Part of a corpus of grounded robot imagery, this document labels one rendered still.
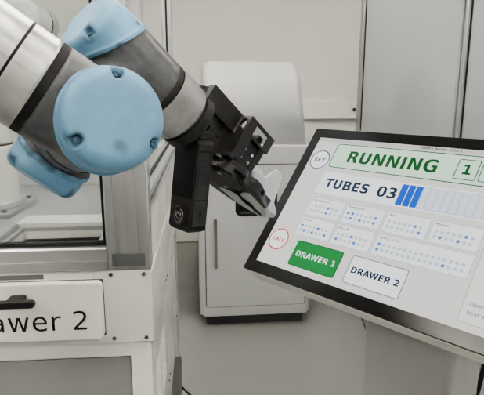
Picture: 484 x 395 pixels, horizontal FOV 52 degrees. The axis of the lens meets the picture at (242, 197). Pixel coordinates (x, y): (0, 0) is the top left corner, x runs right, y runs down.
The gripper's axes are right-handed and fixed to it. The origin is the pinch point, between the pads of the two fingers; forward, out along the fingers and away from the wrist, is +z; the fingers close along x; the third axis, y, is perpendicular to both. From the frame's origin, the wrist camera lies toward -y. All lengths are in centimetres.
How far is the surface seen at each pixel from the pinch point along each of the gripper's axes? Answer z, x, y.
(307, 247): 14.8, 2.4, 1.8
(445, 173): 14.9, -14.8, 19.1
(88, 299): 3.5, 33.1, -22.9
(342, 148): 14.9, 5.2, 21.8
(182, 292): 169, 197, -2
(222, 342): 150, 131, -17
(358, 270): 14.8, -8.2, 0.5
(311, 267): 14.8, -0.2, -1.3
